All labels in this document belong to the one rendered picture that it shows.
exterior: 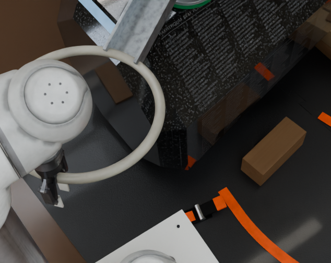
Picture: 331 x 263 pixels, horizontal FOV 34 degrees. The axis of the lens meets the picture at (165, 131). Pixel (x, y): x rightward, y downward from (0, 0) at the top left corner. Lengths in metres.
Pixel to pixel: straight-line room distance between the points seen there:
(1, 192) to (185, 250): 0.78
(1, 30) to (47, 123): 2.54
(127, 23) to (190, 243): 0.74
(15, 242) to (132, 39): 1.03
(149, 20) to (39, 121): 1.14
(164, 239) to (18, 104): 0.85
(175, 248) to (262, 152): 1.08
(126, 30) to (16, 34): 1.44
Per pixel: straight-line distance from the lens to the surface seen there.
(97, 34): 1.94
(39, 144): 0.66
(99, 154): 2.55
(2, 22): 3.19
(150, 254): 1.13
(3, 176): 0.67
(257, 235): 2.36
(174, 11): 1.89
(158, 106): 1.54
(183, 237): 1.41
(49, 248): 2.44
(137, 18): 1.74
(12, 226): 0.79
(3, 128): 0.65
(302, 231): 2.40
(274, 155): 2.39
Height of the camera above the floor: 2.25
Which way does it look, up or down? 60 degrees down
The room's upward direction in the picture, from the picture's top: 7 degrees counter-clockwise
